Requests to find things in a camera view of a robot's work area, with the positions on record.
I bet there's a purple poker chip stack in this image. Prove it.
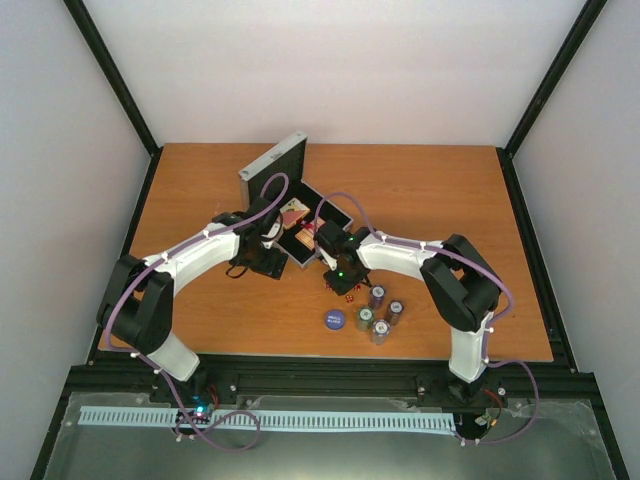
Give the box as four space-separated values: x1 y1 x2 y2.
368 285 387 310

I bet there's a red card deck box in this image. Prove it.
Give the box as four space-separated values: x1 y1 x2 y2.
280 198 310 230
295 218 325 250

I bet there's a green poker chip stack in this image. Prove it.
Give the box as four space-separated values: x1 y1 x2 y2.
356 306 375 332

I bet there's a blue small blind button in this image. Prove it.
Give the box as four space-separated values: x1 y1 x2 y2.
324 309 346 331

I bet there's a brown poker chip stack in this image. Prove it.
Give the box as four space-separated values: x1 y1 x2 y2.
385 300 404 326

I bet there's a grey poker chip stack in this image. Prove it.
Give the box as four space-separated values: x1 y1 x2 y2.
370 319 391 346

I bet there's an aluminium poker case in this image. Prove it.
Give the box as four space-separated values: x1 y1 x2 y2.
239 131 353 269

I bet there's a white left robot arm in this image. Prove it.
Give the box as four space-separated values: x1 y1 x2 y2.
97 211 288 403

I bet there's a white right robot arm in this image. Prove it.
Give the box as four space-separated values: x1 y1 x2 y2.
314 224 504 384

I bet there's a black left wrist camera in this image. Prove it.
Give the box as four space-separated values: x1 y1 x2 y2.
246 197 283 243

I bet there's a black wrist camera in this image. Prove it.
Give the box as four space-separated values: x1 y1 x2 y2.
246 197 283 243
314 220 347 257

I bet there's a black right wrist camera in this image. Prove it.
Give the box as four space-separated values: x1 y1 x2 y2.
314 220 347 257

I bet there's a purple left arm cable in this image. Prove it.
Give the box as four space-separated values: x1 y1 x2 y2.
103 171 291 452

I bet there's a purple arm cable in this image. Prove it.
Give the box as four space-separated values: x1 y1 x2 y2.
312 191 541 447
103 171 291 452

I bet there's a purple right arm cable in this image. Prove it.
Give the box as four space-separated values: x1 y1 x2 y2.
312 191 541 447

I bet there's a light blue cable duct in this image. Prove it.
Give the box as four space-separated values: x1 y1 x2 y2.
77 406 455 435

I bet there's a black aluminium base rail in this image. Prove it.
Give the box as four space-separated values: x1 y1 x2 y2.
64 352 601 409

